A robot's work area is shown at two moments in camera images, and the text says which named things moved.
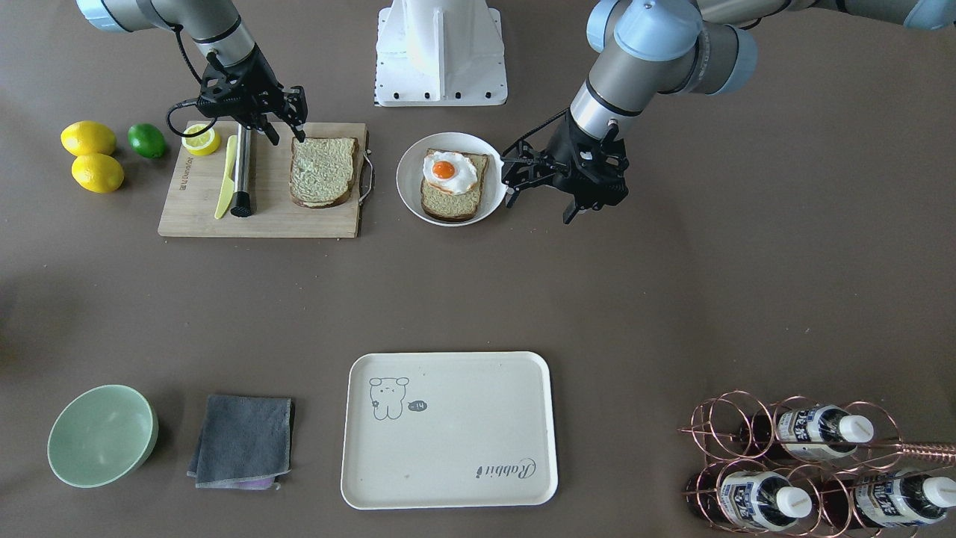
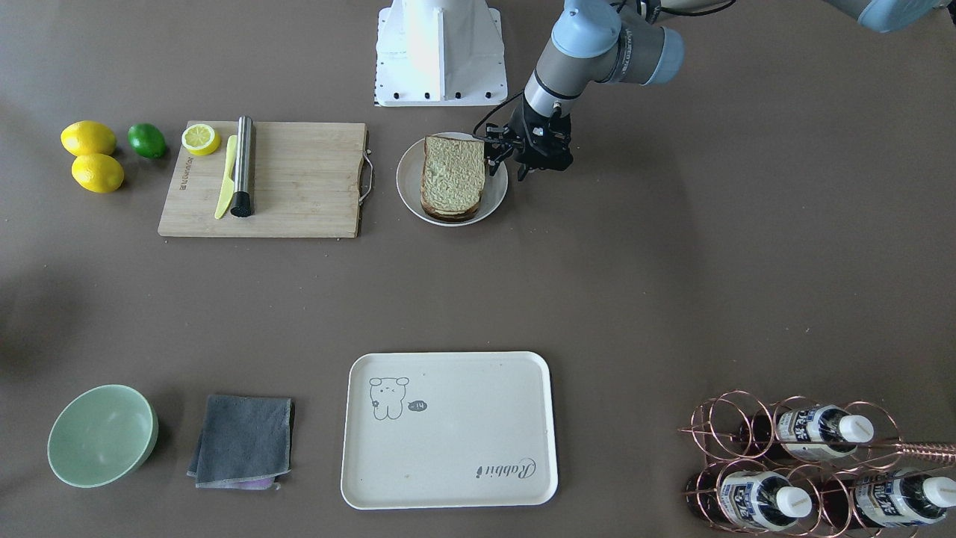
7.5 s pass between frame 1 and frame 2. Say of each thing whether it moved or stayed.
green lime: stayed
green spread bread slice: moved
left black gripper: moved
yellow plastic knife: stayed
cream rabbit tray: stayed
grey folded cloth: stayed
